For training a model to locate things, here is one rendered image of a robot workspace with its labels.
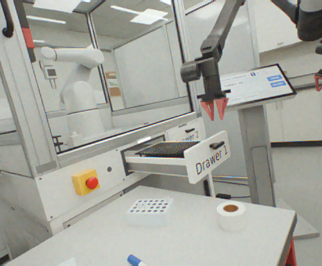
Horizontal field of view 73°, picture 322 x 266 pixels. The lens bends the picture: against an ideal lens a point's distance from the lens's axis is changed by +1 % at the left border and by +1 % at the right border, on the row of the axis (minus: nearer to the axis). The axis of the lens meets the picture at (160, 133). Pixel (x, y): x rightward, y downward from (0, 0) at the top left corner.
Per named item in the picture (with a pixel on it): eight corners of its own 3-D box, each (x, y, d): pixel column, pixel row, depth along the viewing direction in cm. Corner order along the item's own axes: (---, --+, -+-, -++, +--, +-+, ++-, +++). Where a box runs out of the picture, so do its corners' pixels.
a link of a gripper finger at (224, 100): (213, 119, 81) (210, 94, 79) (232, 117, 76) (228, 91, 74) (204, 122, 76) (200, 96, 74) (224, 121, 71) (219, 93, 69)
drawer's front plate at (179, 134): (201, 138, 133) (198, 121, 132) (174, 153, 112) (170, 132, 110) (199, 138, 134) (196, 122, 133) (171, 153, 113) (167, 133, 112)
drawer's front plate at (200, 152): (230, 156, 89) (226, 129, 87) (194, 184, 68) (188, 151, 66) (226, 155, 90) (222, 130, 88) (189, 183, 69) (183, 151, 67)
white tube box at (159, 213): (176, 209, 66) (173, 198, 66) (167, 226, 59) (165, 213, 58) (140, 210, 71) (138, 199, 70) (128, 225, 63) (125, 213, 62)
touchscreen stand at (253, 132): (319, 236, 146) (303, 85, 131) (251, 246, 149) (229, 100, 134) (280, 201, 195) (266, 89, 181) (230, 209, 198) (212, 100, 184)
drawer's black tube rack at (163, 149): (202, 155, 91) (199, 140, 90) (178, 170, 78) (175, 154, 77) (163, 154, 106) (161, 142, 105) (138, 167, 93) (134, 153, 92)
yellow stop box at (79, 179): (102, 188, 76) (97, 168, 75) (83, 197, 70) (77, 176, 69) (93, 186, 79) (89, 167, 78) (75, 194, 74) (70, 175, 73)
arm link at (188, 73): (212, 38, 73) (217, 57, 80) (180, 47, 78) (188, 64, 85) (211, 62, 68) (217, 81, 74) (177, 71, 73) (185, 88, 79)
